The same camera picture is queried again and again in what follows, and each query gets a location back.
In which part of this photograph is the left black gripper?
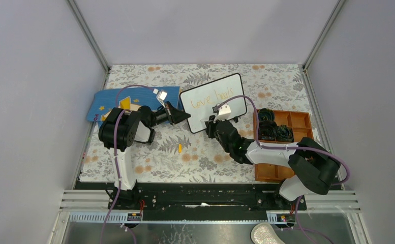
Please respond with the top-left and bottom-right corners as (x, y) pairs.
(148, 101), (190, 128)

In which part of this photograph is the small black-framed whiteboard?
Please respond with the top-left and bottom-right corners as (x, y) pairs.
(179, 73), (244, 134)

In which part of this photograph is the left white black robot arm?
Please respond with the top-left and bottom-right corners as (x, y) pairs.
(98, 102), (191, 209)

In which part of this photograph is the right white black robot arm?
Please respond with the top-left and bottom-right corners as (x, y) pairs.
(205, 116), (341, 209)

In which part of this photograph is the blue cartoon print cloth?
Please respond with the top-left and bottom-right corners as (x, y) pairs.
(86, 87), (162, 124)

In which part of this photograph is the rolled dark tie top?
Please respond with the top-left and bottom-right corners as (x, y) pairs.
(257, 108), (275, 123)

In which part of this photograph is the rolled dark tie right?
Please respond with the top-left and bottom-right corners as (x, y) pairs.
(276, 125), (294, 142)

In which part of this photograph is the orange wooden compartment tray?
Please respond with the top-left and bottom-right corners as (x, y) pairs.
(253, 110), (314, 183)

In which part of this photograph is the grey speckled oval object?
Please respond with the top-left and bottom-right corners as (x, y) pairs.
(250, 222), (285, 244)

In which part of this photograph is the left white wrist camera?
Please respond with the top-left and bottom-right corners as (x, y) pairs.
(153, 88), (167, 107)

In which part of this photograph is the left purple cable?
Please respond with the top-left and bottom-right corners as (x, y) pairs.
(99, 84), (158, 244)

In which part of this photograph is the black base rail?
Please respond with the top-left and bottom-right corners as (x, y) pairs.
(105, 182), (307, 221)

